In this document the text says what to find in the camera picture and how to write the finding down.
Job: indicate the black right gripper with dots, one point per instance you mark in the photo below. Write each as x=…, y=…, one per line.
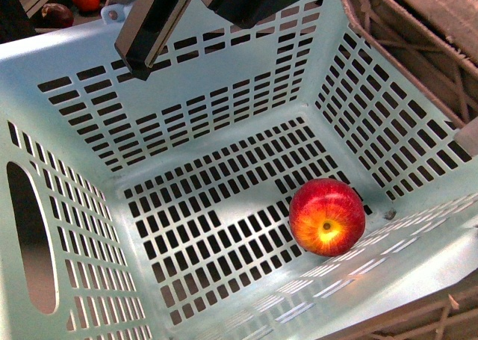
x=150, y=23

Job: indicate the light blue plastic basket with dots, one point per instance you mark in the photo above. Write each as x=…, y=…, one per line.
x=159, y=209

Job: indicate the red yellow apple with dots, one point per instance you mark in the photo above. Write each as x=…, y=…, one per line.
x=326, y=217

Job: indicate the brown basket handle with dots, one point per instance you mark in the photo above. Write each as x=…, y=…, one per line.
x=433, y=43

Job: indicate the dark purple fruit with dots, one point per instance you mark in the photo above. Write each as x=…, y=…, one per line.
x=56, y=15

